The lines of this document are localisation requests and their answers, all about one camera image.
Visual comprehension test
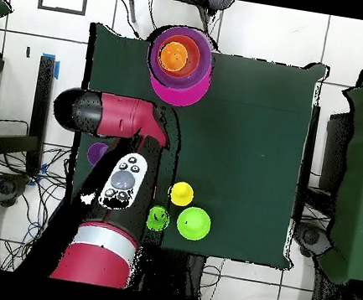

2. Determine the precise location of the pink plastic bowl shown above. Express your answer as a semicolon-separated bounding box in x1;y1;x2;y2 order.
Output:
145;61;214;111

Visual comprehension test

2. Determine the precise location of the blue tape strip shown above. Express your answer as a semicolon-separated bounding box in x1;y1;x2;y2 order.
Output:
38;52;62;80

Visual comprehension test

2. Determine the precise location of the small green plastic bowl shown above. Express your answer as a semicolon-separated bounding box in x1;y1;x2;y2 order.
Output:
174;204;215;243

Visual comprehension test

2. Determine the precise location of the tangle of floor cables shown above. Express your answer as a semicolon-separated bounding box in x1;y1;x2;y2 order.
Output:
0;136;77;278

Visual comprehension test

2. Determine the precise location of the purple plastic bowl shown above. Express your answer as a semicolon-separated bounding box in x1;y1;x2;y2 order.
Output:
143;22;218;95

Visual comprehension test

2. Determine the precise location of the small red-orange plastic bowl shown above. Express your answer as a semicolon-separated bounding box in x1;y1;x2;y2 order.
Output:
153;31;204;82

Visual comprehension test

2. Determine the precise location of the black metal stand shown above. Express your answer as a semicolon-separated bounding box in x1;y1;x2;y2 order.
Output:
0;48;60;176
293;103;355;216

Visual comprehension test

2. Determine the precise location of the yellow plastic cup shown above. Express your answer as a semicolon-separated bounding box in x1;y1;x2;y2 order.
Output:
168;179;196;209

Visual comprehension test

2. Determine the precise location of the black camera tripod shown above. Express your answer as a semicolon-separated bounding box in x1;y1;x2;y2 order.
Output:
120;0;235;48

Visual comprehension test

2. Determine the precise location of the purple plastic cup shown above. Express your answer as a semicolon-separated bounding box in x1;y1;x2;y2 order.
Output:
84;140;110;168

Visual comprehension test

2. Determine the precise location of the dark green tablecloth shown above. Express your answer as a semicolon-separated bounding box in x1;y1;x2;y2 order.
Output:
57;21;329;272

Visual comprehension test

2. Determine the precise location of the green plastic cup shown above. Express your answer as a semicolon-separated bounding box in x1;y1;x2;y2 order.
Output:
144;204;173;234

